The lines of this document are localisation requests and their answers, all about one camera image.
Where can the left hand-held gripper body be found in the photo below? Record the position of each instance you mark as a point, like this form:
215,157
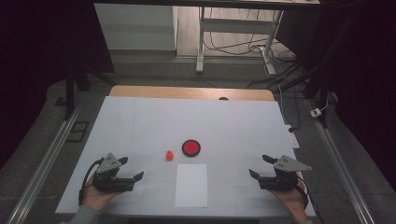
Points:
112,183

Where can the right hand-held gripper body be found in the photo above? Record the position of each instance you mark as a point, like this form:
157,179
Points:
281,182

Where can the orange stamp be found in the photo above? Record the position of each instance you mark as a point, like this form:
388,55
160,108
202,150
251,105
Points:
169,155

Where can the round red ink pad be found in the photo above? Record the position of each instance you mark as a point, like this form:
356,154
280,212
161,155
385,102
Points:
190,148

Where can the person's left hand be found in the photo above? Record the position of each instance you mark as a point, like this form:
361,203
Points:
96,199

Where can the person's right hand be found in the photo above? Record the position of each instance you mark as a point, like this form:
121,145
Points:
294,202

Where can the white power strip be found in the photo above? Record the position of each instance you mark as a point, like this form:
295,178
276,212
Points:
294,140

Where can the black plug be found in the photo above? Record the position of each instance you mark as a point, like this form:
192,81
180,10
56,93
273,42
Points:
291,129

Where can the black floor socket box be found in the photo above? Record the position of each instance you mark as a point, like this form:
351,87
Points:
77,131

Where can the white paper sheet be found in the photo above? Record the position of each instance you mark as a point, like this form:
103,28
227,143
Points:
191,186

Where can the white adapter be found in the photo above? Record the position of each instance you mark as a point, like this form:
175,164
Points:
315,112

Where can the black table grommet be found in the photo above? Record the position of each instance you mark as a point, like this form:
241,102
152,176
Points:
223,98

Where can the black metal stand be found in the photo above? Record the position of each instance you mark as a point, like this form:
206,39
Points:
320,90
69,93

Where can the wooden table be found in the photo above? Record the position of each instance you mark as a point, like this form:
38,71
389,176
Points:
186,92

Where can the white cabinet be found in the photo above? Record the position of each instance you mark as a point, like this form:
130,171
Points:
137,28

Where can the aluminium rail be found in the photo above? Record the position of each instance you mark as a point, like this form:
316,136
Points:
339,168
46,165

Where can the white desk frame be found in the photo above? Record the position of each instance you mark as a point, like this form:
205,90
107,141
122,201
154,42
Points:
236,26

